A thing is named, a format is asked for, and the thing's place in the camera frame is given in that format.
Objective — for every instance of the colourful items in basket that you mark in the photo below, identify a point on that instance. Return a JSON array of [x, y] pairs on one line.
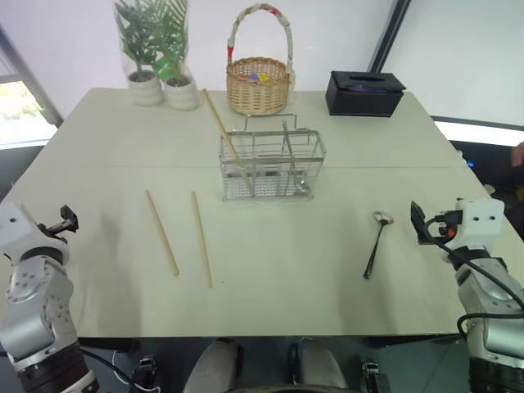
[[258, 77]]

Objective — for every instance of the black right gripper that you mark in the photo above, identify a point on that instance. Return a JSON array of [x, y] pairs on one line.
[[446, 225]]

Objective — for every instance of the black window frame bar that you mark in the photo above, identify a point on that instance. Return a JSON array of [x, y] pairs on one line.
[[387, 34]]

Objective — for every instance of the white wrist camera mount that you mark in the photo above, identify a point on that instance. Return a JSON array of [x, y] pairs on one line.
[[481, 223], [16, 223]]

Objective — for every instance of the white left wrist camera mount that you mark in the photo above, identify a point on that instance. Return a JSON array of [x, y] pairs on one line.
[[16, 223]]

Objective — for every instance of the grey rounded leg cover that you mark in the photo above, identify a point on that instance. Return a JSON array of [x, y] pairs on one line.
[[215, 368], [321, 366]]

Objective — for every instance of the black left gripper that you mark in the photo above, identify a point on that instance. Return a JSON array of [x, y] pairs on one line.
[[51, 229]]

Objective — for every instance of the green plant in white pot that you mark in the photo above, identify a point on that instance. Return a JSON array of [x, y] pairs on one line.
[[180, 94], [144, 88]]

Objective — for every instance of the person's bare hand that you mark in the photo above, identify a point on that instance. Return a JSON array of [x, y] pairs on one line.
[[519, 154]]

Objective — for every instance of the wooden chopstick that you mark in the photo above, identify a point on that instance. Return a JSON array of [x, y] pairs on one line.
[[162, 232], [201, 239], [227, 139]]

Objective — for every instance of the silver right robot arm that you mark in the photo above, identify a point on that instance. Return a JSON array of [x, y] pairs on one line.
[[489, 311]]

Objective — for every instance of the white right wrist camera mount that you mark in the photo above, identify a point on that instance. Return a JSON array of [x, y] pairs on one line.
[[481, 223]]

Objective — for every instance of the black tissue box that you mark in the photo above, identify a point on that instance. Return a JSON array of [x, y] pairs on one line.
[[362, 96]]

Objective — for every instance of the grey window frame bar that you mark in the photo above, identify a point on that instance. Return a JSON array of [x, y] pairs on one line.
[[28, 78]]

